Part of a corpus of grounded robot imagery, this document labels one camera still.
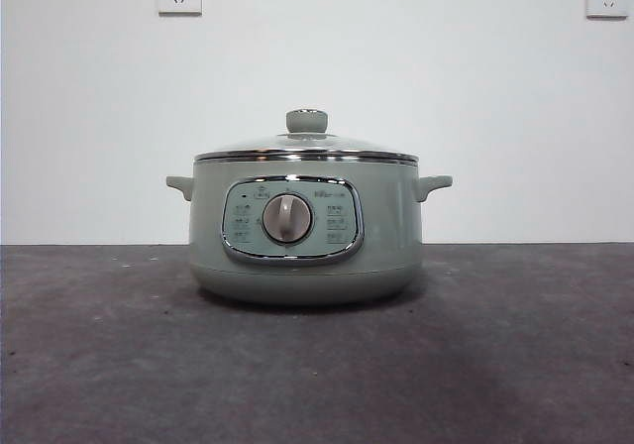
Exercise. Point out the glass lid with green knob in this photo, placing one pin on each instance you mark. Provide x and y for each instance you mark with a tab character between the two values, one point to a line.
306	120

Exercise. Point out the pale green electric pot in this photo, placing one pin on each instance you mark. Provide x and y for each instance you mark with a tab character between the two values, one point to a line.
386	226

